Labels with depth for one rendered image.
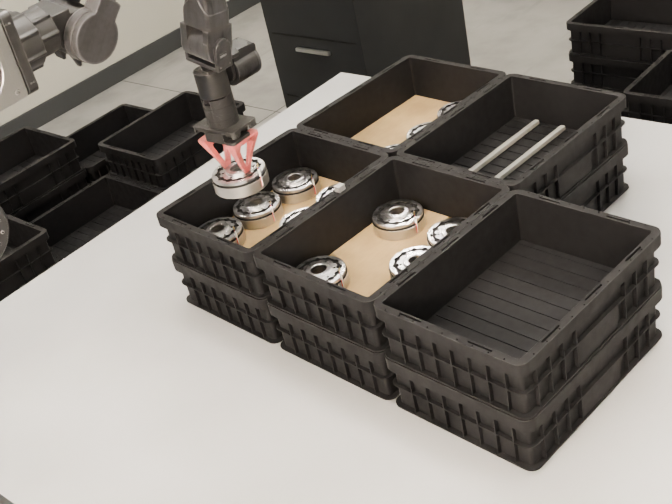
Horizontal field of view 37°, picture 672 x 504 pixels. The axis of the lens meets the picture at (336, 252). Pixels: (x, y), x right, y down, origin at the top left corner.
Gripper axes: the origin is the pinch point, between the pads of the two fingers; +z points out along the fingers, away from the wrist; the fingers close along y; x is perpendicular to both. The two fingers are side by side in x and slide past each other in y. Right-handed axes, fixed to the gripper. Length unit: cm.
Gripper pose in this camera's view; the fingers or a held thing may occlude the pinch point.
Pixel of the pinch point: (236, 166)
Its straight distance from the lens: 184.8
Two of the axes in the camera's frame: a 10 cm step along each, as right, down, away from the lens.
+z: 2.0, 8.2, 5.3
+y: -7.8, -1.9, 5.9
